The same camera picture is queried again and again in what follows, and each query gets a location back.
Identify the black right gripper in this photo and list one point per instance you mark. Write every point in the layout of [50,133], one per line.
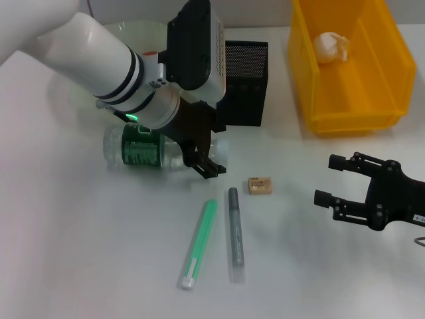
[395,196]

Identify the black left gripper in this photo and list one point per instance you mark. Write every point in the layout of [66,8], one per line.
[196,126]

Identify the clear green-label water bottle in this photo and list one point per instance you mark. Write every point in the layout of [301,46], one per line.
[139,149]

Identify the white paper ball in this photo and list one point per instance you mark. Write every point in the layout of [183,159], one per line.
[330,46]

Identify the beige eraser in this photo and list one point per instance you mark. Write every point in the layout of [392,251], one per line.
[260,186]

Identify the black mesh pen holder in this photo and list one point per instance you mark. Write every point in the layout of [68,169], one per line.
[245,66]

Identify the grey marker pen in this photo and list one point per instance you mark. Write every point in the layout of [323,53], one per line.
[236,232]

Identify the green pen in sleeve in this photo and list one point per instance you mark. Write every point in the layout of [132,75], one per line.
[202,239]

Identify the green glass fruit plate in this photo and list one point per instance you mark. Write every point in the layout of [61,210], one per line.
[146,33]

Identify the yellow plastic bin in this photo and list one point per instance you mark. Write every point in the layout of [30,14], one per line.
[365,93]

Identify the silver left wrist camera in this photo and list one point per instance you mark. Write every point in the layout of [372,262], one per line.
[199,50]

